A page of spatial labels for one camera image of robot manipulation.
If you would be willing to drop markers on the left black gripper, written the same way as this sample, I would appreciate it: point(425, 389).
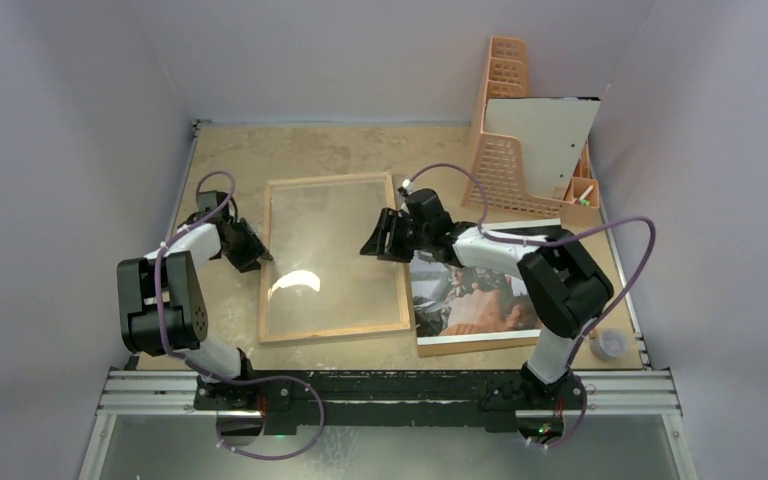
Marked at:
point(247, 261)

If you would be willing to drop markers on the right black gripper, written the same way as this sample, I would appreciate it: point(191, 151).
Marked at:
point(396, 232)

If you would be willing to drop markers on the white wooden picture frame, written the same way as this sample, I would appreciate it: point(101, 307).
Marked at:
point(317, 286)

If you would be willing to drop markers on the printed photo of driver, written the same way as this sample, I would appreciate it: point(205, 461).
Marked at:
point(477, 298)

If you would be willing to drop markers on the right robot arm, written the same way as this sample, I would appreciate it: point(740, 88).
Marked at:
point(567, 287)

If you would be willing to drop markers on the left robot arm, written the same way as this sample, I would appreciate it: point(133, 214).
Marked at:
point(162, 310)

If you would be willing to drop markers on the brown cardboard backing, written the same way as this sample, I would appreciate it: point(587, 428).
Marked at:
point(477, 346)

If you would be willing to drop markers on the orange plastic file organizer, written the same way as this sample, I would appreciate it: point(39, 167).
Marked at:
point(496, 160)

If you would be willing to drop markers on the white marker pen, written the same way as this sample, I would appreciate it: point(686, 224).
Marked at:
point(583, 199)

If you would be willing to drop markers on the white board sheet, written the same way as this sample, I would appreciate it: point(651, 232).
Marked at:
point(552, 133)

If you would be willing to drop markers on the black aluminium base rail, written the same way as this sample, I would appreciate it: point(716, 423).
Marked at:
point(495, 401)

